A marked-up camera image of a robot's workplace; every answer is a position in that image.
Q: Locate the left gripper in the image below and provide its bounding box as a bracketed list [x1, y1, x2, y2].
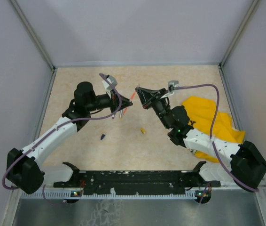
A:
[86, 88, 133, 114]

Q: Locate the orange pen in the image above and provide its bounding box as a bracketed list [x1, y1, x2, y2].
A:
[122, 91, 137, 116]

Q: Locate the yellow cloth bag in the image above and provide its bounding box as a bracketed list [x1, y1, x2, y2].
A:
[181, 96, 246, 163]

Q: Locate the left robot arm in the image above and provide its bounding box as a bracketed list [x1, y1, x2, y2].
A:
[2, 79, 132, 194]

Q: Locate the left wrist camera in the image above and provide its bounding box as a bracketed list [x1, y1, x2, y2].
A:
[102, 74, 117, 96]

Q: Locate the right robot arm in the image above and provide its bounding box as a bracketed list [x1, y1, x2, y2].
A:
[135, 84, 266, 192]

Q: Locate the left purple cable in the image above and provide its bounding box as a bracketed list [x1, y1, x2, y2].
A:
[1, 73, 122, 207]

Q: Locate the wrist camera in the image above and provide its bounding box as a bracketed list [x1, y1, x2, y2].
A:
[161, 80, 179, 98]
[102, 74, 117, 96]

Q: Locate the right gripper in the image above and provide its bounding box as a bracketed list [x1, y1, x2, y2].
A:
[136, 87, 172, 129]

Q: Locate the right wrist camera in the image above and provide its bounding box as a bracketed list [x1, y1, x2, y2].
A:
[161, 80, 179, 98]

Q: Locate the white slotted cable duct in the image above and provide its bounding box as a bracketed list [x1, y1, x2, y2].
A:
[20, 189, 211, 200]

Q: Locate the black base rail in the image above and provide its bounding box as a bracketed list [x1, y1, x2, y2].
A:
[54, 161, 208, 195]

